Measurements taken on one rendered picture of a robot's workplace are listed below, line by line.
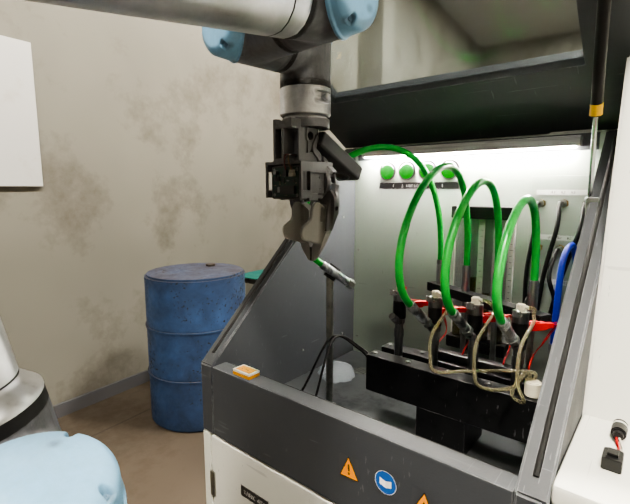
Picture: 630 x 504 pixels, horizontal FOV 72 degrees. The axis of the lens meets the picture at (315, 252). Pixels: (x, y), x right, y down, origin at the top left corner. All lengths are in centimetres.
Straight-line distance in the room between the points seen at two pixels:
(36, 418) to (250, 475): 61
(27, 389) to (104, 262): 257
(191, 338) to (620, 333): 203
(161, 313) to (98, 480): 213
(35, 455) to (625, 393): 76
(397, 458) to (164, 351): 195
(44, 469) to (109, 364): 280
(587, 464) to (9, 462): 64
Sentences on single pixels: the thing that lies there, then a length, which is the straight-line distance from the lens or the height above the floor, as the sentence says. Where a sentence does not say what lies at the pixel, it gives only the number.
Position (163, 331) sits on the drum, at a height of 57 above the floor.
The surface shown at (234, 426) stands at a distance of 100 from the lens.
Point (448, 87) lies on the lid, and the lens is 106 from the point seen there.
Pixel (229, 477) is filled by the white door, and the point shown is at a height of 71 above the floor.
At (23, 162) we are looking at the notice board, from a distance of 280.
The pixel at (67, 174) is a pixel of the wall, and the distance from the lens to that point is 292.
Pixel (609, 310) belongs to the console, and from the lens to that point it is 84.
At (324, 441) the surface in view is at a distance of 83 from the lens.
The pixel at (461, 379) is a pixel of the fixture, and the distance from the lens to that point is 89.
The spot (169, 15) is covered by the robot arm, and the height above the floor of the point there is 147.
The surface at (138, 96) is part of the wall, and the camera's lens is 322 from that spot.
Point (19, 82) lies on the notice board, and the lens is 286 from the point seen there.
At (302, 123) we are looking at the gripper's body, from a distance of 64.
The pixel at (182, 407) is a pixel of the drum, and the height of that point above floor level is 15.
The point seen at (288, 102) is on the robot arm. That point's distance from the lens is 65.
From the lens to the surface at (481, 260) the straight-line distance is 115.
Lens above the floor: 133
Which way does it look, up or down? 8 degrees down
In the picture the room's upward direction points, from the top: straight up
